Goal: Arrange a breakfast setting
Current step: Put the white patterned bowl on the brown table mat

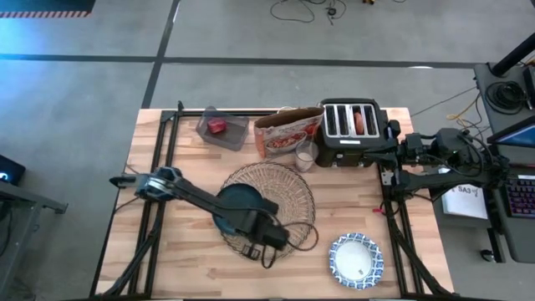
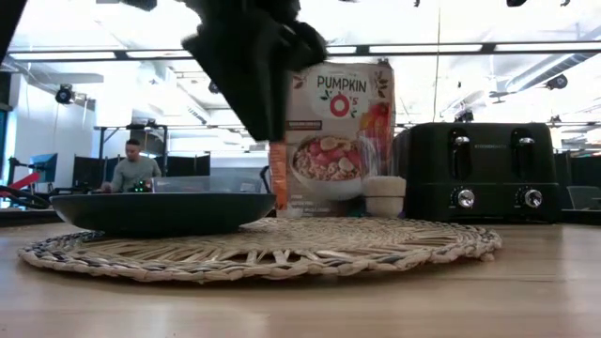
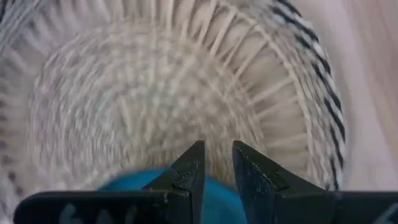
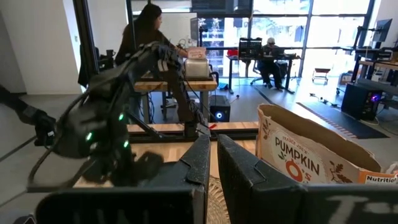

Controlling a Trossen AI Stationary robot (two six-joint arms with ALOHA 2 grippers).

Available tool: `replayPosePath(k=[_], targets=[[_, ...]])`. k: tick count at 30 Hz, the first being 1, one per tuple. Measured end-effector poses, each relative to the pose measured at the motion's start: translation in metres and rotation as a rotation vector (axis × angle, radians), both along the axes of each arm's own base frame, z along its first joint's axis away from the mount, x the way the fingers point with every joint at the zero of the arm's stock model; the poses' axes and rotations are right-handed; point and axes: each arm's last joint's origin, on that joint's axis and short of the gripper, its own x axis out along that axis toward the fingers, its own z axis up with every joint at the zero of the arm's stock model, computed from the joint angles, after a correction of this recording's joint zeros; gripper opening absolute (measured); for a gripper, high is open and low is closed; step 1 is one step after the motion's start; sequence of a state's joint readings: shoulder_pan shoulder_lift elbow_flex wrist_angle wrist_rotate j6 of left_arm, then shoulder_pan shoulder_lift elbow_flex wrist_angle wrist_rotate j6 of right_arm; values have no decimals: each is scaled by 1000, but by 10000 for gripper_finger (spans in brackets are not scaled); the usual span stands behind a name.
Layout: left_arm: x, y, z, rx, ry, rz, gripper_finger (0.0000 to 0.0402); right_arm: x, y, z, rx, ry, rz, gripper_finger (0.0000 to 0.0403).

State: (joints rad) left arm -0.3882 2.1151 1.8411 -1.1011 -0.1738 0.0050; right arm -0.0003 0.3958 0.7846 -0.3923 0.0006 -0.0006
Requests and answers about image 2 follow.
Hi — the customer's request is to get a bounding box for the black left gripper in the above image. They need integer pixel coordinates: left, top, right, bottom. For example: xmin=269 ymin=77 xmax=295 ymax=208
xmin=180 ymin=0 xmax=330 ymax=142

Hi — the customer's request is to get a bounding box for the pumpkin cereal bag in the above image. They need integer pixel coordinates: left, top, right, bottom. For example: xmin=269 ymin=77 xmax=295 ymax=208
xmin=269 ymin=60 xmax=396 ymax=218

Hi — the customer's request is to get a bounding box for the dark teal plate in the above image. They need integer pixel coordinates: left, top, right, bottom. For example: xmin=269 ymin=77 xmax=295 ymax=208
xmin=49 ymin=192 xmax=277 ymax=238

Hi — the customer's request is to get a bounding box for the clear glass with white filling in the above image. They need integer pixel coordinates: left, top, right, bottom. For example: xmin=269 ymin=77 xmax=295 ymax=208
xmin=362 ymin=133 xmax=408 ymax=219

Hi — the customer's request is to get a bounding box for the round woven placemat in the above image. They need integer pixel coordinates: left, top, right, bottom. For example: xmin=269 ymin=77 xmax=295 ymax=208
xmin=17 ymin=216 xmax=503 ymax=284

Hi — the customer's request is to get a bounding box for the person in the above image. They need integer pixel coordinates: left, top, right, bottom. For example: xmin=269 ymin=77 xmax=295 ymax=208
xmin=100 ymin=138 xmax=163 ymax=194

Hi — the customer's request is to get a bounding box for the black background table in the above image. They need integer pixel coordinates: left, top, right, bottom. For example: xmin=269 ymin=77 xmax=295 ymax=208
xmin=92 ymin=122 xmax=169 ymax=161

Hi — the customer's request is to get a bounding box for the overhead light bar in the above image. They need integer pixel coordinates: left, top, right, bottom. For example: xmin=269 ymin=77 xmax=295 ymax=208
xmin=0 ymin=41 xmax=601 ymax=62

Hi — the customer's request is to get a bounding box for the computer monitor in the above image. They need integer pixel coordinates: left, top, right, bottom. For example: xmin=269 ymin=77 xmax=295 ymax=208
xmin=28 ymin=153 xmax=58 ymax=184

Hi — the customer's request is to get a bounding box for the black four-slot toaster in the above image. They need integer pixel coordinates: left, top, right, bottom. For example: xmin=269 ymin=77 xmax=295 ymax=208
xmin=393 ymin=121 xmax=562 ymax=224

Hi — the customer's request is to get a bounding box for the grey chair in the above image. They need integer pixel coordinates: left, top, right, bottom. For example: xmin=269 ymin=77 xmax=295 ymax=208
xmin=565 ymin=185 xmax=601 ymax=211

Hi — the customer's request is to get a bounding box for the thin hanging cable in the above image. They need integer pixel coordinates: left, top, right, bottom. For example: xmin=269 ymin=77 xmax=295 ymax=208
xmin=431 ymin=0 xmax=442 ymax=124

